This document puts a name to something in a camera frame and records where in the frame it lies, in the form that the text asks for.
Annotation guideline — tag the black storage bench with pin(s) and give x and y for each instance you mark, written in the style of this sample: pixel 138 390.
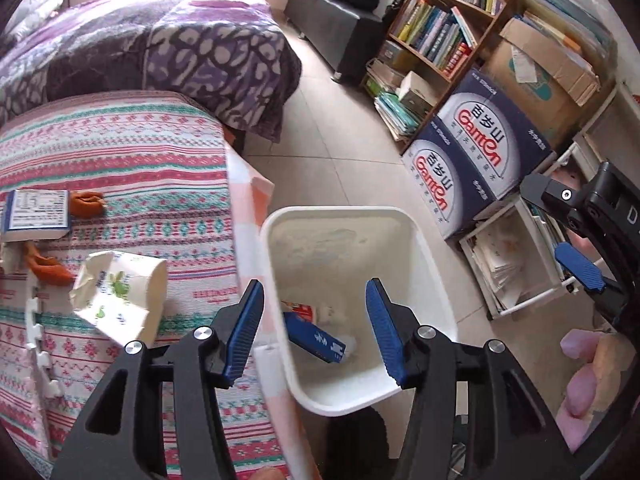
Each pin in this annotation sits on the black storage bench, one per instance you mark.
pixel 347 38

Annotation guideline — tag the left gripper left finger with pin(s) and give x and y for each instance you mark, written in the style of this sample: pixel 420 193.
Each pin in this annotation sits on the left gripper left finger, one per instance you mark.
pixel 239 325

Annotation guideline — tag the orange peel piece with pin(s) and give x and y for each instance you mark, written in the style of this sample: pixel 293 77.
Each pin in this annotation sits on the orange peel piece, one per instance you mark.
pixel 47 269
pixel 86 205

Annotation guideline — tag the white plastic trash bin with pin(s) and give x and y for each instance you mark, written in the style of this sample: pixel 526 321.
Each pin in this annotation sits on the white plastic trash bin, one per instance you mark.
pixel 323 257

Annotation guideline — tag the upper Ganten water carton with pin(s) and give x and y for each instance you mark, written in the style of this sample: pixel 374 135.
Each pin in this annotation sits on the upper Ganten water carton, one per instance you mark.
pixel 497 136

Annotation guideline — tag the wooden bookshelf with books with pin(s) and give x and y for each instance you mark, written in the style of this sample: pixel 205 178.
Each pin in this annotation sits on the wooden bookshelf with books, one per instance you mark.
pixel 429 47

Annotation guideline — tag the red white wrapper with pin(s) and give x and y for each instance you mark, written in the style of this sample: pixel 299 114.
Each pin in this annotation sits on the red white wrapper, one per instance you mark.
pixel 303 311

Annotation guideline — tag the purple patterned bed blanket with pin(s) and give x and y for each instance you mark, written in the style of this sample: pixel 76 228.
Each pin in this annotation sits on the purple patterned bed blanket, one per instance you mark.
pixel 229 56

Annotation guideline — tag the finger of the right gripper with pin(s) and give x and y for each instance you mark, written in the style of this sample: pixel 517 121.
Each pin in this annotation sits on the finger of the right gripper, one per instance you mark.
pixel 585 272

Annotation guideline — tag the blue white medicine box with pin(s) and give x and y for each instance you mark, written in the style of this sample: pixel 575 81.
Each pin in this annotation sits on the blue white medicine box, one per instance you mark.
pixel 29 215

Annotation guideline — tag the lower Ganten water carton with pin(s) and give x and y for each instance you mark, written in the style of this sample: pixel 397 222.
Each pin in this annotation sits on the lower Ganten water carton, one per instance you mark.
pixel 454 191

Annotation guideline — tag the brown cardboard box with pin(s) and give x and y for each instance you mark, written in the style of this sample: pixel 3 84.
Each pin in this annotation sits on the brown cardboard box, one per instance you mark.
pixel 556 88

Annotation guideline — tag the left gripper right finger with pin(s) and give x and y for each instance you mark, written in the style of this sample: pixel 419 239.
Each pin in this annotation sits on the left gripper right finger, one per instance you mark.
pixel 379 310

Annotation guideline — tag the white wire rack shelf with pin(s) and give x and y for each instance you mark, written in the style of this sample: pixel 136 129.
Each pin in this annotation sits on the white wire rack shelf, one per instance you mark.
pixel 512 253

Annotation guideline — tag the white paper cup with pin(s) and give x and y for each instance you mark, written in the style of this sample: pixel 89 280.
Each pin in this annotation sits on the white paper cup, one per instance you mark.
pixel 122 295

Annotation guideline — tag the ganten water carton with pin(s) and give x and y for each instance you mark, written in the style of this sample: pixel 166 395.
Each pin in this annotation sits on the ganten water carton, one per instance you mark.
pixel 497 136
pixel 454 191

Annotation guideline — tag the striped patterned table cloth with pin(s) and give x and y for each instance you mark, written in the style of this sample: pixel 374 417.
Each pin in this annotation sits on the striped patterned table cloth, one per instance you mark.
pixel 160 162

